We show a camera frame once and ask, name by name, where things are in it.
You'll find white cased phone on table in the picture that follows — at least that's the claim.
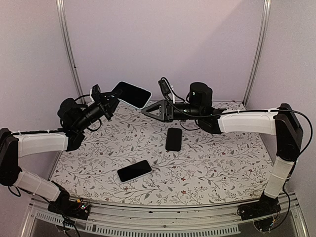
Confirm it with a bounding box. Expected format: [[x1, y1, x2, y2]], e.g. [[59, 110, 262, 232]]
[[117, 160, 152, 183]]

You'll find floral patterned table mat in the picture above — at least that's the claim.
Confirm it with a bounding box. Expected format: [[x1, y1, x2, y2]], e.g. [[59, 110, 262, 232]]
[[51, 103, 273, 206]]

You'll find right aluminium frame post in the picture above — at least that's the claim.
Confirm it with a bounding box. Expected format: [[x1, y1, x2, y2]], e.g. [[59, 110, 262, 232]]
[[242, 0, 272, 107]]

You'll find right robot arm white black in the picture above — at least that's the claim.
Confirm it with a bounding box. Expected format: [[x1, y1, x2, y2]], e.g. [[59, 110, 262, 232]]
[[142, 78, 303, 215]]

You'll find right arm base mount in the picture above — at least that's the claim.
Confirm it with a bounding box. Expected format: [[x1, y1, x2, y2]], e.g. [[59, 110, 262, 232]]
[[237, 195, 281, 232]]

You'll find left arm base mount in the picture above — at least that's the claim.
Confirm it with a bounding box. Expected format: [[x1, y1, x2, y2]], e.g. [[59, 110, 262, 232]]
[[47, 196, 91, 220]]

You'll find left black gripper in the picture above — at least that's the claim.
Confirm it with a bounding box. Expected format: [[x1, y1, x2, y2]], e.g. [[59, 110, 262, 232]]
[[75, 89, 123, 132]]

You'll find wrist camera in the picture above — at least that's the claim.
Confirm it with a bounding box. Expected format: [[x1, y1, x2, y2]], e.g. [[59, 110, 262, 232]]
[[158, 77, 175, 104], [89, 84, 101, 102]]

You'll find left aluminium frame post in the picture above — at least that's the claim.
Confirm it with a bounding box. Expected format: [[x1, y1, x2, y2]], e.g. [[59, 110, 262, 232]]
[[56, 0, 83, 97]]

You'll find light blue cased phone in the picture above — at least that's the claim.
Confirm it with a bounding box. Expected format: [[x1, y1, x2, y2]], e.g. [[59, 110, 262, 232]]
[[112, 81, 152, 110]]

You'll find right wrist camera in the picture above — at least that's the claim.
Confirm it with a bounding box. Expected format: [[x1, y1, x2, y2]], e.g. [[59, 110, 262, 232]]
[[158, 77, 175, 104]]

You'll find front aluminium rail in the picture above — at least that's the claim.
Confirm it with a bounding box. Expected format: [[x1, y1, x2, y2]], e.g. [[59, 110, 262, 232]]
[[21, 193, 309, 237]]

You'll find black cased phone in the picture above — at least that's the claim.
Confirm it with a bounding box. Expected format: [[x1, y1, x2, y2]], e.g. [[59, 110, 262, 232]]
[[165, 128, 182, 152]]

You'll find aluminium frame post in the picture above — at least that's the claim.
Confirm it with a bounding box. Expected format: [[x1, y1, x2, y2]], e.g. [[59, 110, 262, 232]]
[[242, 0, 272, 107], [56, 0, 83, 97]]

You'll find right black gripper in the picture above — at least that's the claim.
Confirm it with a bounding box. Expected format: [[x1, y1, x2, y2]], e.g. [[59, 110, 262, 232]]
[[142, 99, 202, 122]]

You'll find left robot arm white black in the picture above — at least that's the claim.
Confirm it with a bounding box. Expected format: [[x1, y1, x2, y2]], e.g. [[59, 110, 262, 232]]
[[0, 85, 122, 214]]

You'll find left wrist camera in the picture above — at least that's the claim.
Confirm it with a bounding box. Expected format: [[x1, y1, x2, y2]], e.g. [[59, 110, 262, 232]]
[[89, 84, 101, 102]]

